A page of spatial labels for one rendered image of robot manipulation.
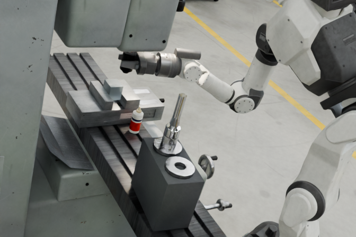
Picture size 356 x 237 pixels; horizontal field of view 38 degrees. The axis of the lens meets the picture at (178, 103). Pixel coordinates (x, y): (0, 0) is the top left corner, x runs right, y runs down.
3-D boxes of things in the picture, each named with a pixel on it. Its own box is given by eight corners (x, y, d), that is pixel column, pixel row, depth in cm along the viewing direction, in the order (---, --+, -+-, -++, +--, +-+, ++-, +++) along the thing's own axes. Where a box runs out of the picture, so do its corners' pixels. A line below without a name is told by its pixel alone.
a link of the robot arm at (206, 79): (172, 64, 195) (197, 82, 201) (178, 73, 187) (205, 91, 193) (183, 51, 194) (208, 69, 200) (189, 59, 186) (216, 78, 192)
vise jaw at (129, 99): (122, 87, 207) (124, 79, 205) (138, 108, 197) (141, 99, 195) (108, 88, 204) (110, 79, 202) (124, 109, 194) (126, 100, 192)
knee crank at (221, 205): (227, 202, 245) (230, 193, 242) (233, 211, 241) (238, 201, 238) (188, 210, 233) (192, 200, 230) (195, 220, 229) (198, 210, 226)
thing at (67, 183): (140, 133, 231) (146, 110, 226) (177, 183, 207) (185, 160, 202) (29, 144, 205) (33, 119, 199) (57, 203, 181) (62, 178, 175)
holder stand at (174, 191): (163, 180, 174) (178, 133, 165) (188, 228, 158) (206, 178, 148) (130, 183, 169) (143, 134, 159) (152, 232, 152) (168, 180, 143)
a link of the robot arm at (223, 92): (199, 80, 201) (233, 103, 210) (203, 96, 193) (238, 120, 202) (218, 62, 197) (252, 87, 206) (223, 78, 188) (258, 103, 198)
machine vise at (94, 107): (144, 100, 217) (150, 78, 212) (161, 120, 207) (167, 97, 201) (64, 106, 198) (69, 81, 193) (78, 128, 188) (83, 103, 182)
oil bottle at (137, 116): (136, 127, 198) (142, 103, 193) (140, 133, 195) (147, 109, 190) (126, 128, 196) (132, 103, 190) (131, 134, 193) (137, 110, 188)
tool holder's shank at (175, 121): (168, 128, 152) (177, 96, 147) (168, 122, 155) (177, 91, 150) (178, 130, 153) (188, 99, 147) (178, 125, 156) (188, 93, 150)
